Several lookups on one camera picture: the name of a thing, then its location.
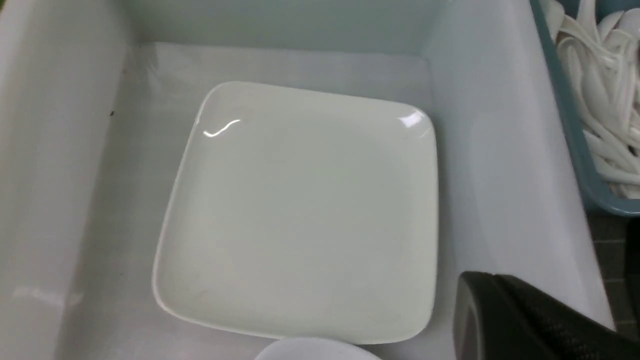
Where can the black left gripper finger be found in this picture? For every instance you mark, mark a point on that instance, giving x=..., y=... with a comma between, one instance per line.
x=501, y=317

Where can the white small dish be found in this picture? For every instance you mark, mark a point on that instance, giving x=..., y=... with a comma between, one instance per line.
x=313, y=348

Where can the large white square plate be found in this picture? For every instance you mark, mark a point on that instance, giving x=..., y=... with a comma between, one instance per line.
x=300, y=213

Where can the grey checkered tablecloth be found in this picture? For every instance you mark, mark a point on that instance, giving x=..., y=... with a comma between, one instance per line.
x=616, y=245

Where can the teal plastic bin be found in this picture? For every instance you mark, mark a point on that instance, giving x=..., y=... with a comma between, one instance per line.
x=597, y=197

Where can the pile of white spoons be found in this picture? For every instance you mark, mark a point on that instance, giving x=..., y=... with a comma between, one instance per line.
x=601, y=61

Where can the large white plastic tub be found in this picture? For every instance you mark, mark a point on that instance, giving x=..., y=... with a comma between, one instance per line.
x=98, y=99

